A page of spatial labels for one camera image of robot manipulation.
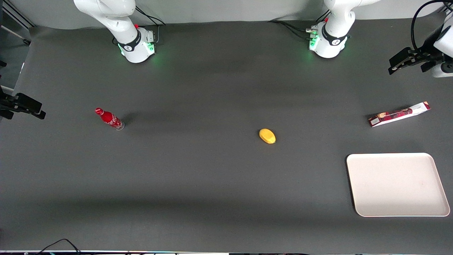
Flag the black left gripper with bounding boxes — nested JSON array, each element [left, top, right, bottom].
[[388, 47, 444, 75]]

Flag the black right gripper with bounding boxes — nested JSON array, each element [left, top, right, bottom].
[[0, 89, 47, 120]]

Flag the red cookie box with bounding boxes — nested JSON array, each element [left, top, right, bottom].
[[368, 101, 431, 128]]

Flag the white rectangular tray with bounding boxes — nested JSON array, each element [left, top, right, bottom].
[[346, 153, 451, 217]]

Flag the red cola bottle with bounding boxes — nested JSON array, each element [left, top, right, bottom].
[[94, 107, 125, 131]]

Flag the yellow lemon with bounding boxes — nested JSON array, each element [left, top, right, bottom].
[[259, 128, 276, 145]]

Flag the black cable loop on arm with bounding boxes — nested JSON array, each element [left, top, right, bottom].
[[411, 0, 453, 52]]

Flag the aluminium frame rail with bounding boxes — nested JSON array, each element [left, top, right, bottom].
[[0, 0, 36, 46]]

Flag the black left arm base cables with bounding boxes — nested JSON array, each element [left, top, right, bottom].
[[268, 10, 331, 41]]

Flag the black arm base cables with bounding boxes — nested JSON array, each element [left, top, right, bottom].
[[113, 5, 167, 45], [268, 10, 331, 41]]

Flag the black cable at table edge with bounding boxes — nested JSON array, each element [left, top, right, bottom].
[[35, 238, 82, 255]]

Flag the black right arm base cables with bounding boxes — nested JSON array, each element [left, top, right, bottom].
[[113, 5, 167, 45]]

